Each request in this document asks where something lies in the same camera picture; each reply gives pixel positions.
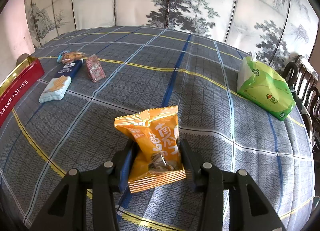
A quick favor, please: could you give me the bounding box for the clear brown snack packet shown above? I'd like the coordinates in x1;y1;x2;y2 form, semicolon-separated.
61;51;87;65

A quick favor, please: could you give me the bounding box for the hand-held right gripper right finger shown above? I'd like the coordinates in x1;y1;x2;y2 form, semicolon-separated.
179;139;285;231

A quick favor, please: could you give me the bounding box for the green tissue pack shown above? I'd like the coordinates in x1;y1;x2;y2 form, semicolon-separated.
236;51;295;121

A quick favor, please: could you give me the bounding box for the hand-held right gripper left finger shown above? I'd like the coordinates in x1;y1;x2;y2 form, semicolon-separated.
30;139;137;231

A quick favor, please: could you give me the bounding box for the navy snack packet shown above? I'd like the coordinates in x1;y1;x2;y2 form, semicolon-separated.
56;59;83;81

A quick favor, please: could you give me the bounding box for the teal candy packet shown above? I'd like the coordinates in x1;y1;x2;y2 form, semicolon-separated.
57;50;69;64

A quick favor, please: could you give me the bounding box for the light blue cracker packet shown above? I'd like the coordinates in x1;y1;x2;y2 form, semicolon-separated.
39;76;72;103

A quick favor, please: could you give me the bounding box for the dark wooden chair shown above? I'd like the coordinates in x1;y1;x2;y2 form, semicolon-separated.
295;88;320;146
282;55;319;101

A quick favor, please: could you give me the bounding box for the pink snack packet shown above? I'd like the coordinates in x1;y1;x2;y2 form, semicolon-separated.
85;54;106;83

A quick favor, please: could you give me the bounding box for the orange seed packet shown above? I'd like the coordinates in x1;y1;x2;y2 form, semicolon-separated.
114;106;187;194

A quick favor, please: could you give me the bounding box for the red tin box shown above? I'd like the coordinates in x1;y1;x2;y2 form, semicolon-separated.
0;56;45;129

